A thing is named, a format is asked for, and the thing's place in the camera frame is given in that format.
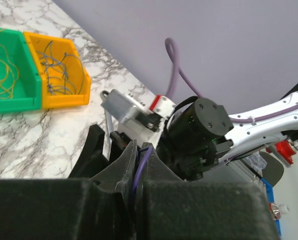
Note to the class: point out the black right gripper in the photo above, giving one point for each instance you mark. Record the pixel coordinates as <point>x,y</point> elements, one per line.
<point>194,141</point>

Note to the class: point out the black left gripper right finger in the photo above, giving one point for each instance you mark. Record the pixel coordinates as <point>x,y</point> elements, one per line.
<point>168,208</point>

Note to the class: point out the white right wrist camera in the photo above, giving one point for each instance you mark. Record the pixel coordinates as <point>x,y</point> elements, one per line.
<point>137,121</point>

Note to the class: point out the green plastic bin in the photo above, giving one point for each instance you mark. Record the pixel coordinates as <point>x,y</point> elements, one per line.
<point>20,83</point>

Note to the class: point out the clear plastic bottle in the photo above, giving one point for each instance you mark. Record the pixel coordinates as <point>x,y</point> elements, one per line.
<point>278,210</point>

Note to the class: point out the yellow plastic bin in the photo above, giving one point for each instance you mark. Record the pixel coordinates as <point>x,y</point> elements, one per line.
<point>65,81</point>

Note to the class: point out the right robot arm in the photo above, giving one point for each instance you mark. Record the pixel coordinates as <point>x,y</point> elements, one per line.
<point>252,131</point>

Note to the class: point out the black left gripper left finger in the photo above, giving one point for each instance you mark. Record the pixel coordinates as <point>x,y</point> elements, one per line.
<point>70,209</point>

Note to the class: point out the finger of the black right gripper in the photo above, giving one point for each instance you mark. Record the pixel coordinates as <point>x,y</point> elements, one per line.
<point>91,160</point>

